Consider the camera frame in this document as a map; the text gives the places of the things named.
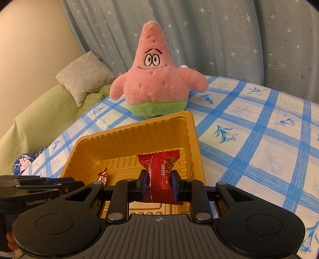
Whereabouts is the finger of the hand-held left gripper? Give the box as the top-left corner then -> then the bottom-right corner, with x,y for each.
15,181 -> 86,200
0,175 -> 76,187

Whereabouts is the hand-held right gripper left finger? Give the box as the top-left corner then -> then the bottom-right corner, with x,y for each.
58,170 -> 150,223

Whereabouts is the beige cushion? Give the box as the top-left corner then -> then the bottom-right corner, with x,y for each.
54,50 -> 116,107

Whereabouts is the green patterned cushion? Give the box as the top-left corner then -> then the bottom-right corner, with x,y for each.
76,83 -> 113,119

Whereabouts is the person's left hand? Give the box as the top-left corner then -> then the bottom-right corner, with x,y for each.
5,230 -> 18,251

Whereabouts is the red snack packet white label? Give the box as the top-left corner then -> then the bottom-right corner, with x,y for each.
137,148 -> 184,205

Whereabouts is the blue checked tablecloth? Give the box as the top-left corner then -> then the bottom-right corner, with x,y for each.
25,75 -> 319,254

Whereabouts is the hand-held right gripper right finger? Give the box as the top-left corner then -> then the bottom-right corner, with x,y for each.
171,170 -> 258,223

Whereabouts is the blue white printed cloth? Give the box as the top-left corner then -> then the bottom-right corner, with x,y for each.
12,147 -> 48,177

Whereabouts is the grey-blue starred curtain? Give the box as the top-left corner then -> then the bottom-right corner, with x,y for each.
61,0 -> 319,105

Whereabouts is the green sofa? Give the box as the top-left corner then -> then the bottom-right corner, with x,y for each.
0,83 -> 87,170

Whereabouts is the small red twisted candy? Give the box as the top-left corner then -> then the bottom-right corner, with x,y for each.
97,168 -> 108,184

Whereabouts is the pink starfish plush toy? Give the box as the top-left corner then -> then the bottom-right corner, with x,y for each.
110,21 -> 209,117

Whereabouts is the yellow plastic tray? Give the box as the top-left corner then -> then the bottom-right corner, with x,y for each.
60,111 -> 206,217

